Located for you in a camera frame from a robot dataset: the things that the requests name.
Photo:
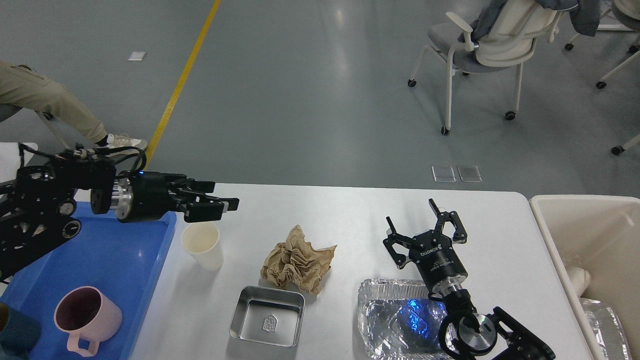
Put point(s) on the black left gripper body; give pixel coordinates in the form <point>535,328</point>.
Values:
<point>144,196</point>

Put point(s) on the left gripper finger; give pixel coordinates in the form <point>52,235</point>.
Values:
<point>181,182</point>
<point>201,207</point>

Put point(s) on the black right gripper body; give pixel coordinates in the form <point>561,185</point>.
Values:
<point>438,264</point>

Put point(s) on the pink mug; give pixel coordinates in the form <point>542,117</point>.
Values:
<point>89,318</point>

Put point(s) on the square steel tray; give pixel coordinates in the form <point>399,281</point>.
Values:
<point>268,316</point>

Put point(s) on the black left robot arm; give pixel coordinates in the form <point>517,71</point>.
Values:
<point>37,206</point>

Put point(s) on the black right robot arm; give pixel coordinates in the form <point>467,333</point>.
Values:
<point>464,333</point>

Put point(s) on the cream paper cup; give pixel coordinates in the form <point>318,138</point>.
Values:
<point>202,241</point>

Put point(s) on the aluminium foil tray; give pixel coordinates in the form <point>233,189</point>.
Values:
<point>397,320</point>

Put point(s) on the blue plastic tray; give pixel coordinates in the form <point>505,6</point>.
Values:
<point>122,260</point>

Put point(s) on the floor outlet plates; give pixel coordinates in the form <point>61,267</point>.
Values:
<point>463,173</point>

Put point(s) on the crumpled brown paper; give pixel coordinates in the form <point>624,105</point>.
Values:
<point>296,261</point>

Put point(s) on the white cup in bin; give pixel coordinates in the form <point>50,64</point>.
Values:
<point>579,278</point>

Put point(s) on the white side table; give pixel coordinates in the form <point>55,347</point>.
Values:
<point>10,161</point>

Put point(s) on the beige plastic bin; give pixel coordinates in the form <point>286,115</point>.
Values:
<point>599,234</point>

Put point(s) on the person in black sweater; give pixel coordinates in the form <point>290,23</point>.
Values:
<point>23,87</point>

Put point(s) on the foil tray in bin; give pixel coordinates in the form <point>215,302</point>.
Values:
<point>607,329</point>

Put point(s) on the teal cylinder object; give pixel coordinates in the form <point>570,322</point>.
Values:
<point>19,333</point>

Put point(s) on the white office chair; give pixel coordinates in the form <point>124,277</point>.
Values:
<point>510,42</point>

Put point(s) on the grey jacket on chair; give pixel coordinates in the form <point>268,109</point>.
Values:
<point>585,16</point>

